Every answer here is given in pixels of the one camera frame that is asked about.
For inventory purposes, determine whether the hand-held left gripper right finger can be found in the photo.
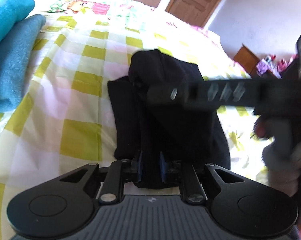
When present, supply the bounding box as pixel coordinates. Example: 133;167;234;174
159;151;246;204

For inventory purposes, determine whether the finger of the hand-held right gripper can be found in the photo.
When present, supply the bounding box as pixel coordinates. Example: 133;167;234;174
147;79;260;112

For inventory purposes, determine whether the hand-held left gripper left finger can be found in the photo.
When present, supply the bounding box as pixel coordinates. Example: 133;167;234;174
58;151;145;203

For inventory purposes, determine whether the black knitted sweater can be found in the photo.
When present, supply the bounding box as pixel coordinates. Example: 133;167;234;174
107;49;231;191

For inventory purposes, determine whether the person's right hand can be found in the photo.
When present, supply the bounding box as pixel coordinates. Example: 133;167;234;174
253;119;301;202

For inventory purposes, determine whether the pink patterned cloth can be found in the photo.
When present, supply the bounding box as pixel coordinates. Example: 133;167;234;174
275;54;299;73

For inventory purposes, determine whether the purple patterned cloth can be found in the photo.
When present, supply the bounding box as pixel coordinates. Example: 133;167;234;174
256;59;276;75

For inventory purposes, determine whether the wooden side cabinet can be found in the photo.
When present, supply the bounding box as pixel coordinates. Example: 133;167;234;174
232;43;282;79

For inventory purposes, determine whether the brown wooden door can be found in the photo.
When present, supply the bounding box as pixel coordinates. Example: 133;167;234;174
165;0;234;28

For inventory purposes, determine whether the yellow-green checked bed sheet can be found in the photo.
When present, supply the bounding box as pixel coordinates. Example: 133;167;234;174
0;12;301;233

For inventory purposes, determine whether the pink floral quilt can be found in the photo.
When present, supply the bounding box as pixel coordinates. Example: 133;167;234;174
23;0;224;46

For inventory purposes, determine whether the dull blue folded cloth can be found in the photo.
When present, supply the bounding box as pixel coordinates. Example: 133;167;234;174
0;14;46;115

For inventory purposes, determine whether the bright teal folded cloth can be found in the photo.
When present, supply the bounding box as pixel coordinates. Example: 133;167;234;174
0;0;36;57

